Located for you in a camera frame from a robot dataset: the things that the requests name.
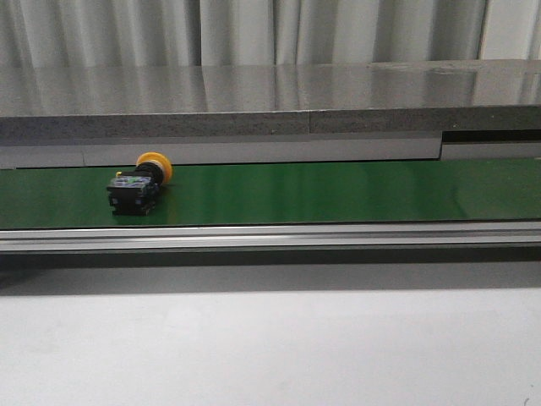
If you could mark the yellow mushroom push button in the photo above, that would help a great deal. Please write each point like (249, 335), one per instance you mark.
(134, 193)

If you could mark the green conveyor belt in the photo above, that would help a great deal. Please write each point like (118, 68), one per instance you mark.
(204, 195)

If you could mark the grey stone counter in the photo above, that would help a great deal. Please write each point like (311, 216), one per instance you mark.
(107, 116)

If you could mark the white pleated curtain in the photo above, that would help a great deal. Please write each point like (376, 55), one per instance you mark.
(41, 34)

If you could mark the aluminium conveyor frame rail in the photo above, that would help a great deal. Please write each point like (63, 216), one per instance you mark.
(268, 236)

